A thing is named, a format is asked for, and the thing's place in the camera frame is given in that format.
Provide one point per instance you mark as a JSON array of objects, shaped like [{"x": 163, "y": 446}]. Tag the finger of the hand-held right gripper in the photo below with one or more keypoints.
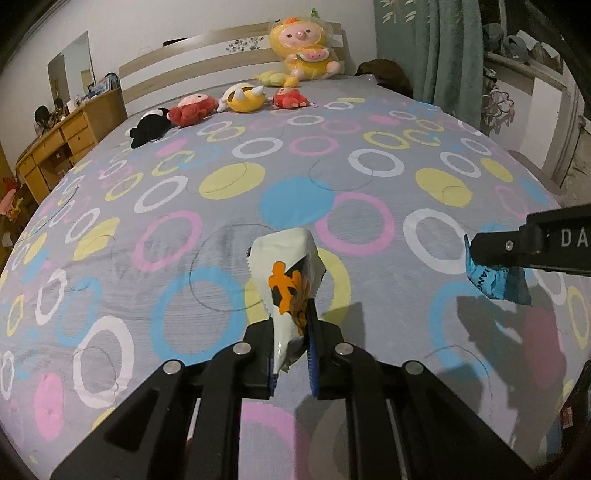
[{"x": 496, "y": 247}]

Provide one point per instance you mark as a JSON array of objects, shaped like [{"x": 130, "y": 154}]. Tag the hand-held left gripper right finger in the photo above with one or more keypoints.
[{"x": 314, "y": 364}]

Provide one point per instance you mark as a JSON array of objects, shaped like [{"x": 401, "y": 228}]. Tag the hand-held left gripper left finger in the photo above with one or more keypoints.
[{"x": 272, "y": 369}]

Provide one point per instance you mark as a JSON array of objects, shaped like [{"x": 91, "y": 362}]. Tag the blue wrapper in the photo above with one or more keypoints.
[{"x": 496, "y": 284}]

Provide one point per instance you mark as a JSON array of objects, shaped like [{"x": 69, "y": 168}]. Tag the white orange-print wrapper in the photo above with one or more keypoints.
[{"x": 286, "y": 258}]

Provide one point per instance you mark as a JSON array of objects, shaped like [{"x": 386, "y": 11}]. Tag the floral cloth bag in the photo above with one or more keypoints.
[{"x": 497, "y": 110}]

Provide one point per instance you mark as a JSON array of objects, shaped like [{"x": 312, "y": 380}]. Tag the bed with circle-patterned cover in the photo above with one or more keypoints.
[{"x": 369, "y": 138}]

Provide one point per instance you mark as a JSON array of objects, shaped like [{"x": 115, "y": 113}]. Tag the grey cap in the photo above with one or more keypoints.
[
  {"x": 493, "y": 37},
  {"x": 517, "y": 46}
]

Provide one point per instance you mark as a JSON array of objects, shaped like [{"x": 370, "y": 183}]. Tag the brown plush toy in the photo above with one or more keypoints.
[{"x": 385, "y": 76}]

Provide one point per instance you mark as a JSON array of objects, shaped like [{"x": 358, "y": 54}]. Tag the teal curtain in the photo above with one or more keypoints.
[{"x": 429, "y": 50}]

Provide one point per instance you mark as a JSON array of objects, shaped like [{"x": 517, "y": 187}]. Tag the small red plush toy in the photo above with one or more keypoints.
[{"x": 288, "y": 98}]

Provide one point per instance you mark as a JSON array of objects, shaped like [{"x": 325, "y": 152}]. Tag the black and white plush toy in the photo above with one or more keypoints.
[{"x": 147, "y": 127}]

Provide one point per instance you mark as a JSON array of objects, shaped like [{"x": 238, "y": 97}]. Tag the red crab plush toy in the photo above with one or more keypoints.
[{"x": 191, "y": 108}]

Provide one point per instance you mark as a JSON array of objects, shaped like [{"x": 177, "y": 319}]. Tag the yellow bee plush toy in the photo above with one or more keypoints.
[{"x": 242, "y": 98}]

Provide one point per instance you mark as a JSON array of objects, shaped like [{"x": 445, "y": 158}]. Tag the small yellow plush toy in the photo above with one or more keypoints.
[{"x": 274, "y": 78}]

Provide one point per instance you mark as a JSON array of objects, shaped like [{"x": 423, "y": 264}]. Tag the large yellow pig plush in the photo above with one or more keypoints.
[{"x": 302, "y": 46}]

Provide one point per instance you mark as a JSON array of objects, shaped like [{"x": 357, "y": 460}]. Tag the wooden desk with drawers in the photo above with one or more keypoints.
[{"x": 69, "y": 138}]

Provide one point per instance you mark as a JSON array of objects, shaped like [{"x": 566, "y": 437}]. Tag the pink toy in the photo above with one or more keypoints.
[{"x": 11, "y": 196}]

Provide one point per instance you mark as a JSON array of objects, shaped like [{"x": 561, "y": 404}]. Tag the wooden striped headboard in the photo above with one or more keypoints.
[{"x": 184, "y": 64}]

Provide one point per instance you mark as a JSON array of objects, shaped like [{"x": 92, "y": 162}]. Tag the blue items on desk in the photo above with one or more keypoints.
[{"x": 104, "y": 85}]

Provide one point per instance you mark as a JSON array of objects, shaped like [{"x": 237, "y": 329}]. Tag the dark desk ornament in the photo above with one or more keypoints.
[{"x": 46, "y": 113}]

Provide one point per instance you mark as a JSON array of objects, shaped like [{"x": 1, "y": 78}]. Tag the wall mirror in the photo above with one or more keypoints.
[{"x": 71, "y": 64}]

